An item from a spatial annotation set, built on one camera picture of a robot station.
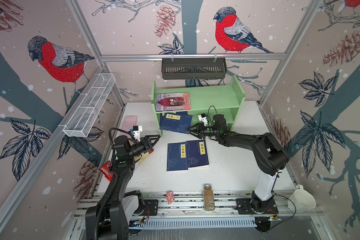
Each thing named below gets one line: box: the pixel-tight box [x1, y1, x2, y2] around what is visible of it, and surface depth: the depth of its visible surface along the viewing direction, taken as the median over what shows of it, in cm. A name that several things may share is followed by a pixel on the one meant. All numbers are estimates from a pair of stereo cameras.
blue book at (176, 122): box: [159, 113, 193, 135], surface depth 93 cm
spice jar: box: [203, 183, 215, 212], surface depth 74 cm
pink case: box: [122, 115, 138, 132], surface depth 109 cm
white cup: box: [287, 184, 316, 214], surface depth 69 cm
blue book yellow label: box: [163, 113, 193, 119], surface depth 95 cm
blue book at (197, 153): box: [186, 139, 209, 168], surface depth 93 cm
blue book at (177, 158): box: [166, 142, 188, 172], surface depth 92 cm
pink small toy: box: [164, 190, 174, 205], surface depth 77 cm
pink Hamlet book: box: [156, 92, 191, 111], surface depth 85 cm
